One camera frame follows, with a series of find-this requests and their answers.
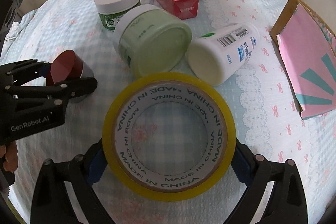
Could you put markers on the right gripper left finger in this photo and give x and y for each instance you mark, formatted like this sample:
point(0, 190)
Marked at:
point(51, 203)

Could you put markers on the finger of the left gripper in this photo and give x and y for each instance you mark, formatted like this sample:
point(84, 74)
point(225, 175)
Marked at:
point(22, 72)
point(65, 90)

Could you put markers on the white lid green jar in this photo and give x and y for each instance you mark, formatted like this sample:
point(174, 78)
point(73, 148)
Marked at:
point(111, 11)

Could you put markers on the yellow tape roll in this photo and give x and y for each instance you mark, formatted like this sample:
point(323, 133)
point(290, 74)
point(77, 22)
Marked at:
point(161, 88)

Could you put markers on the pale green cream jar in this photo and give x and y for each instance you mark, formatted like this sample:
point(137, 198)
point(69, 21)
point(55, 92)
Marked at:
point(151, 40)

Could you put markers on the white plastic bottle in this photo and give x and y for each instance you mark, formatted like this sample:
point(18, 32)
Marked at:
point(216, 56)

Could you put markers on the left hand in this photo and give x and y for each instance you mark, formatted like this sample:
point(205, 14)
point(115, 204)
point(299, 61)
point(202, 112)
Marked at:
point(10, 153)

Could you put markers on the blue pink patterned bedsheet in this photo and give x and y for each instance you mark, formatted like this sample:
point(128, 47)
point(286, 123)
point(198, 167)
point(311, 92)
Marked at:
point(170, 111)

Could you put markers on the pink cardboard box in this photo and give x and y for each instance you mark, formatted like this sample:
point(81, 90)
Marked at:
point(307, 49)

